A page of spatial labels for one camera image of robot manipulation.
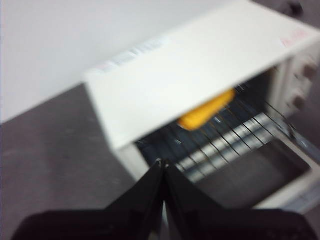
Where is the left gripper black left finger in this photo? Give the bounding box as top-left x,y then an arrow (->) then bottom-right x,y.
11,159 -> 165,240

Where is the cream oven knob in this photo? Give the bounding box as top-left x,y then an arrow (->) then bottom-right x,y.
290,93 -> 308,111
301,63 -> 318,81

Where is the glass oven door with handle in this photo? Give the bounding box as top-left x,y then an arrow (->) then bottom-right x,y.
197,139 -> 320,216

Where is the cream Toshiba toaster oven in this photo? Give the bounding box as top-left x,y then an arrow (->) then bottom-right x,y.
83,0 -> 320,216

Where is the wire oven rack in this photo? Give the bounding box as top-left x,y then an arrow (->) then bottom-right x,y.
139,84 -> 298,183

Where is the yellow corn cob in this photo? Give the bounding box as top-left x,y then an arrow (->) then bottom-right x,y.
176,88 -> 236,132

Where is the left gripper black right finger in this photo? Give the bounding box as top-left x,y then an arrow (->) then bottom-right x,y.
165,164 -> 314,240

